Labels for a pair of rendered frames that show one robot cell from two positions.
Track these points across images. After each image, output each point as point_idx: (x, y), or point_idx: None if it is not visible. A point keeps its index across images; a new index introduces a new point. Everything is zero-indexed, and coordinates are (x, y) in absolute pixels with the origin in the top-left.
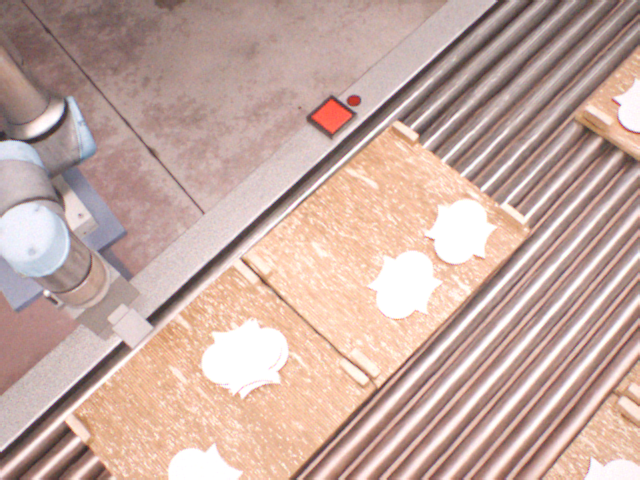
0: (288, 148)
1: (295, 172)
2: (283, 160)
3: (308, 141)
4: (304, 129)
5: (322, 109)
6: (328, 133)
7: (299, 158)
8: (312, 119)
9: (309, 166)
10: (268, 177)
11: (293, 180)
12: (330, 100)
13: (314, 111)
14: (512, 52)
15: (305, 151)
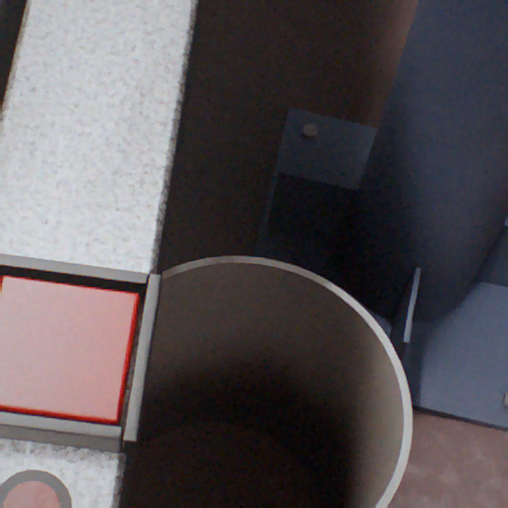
0: (139, 147)
1: (41, 78)
2: (120, 96)
3: (85, 214)
4: (140, 253)
5: (121, 350)
6: (11, 255)
7: (66, 133)
8: (123, 276)
9: (6, 125)
10: (122, 15)
11: (25, 49)
12: (120, 416)
13: (144, 316)
14: None
15: (65, 171)
